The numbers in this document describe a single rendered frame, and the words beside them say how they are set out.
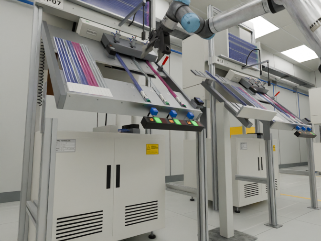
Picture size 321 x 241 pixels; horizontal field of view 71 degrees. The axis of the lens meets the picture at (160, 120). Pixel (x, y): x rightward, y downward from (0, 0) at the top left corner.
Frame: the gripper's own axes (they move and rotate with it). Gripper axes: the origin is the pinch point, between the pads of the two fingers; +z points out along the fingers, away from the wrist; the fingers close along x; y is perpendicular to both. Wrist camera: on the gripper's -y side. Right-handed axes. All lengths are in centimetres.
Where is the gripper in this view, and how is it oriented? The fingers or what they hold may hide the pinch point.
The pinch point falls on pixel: (150, 60)
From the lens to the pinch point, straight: 126.9
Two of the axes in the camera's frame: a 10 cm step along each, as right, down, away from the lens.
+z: -4.9, 6.4, 5.9
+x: -8.0, -0.7, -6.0
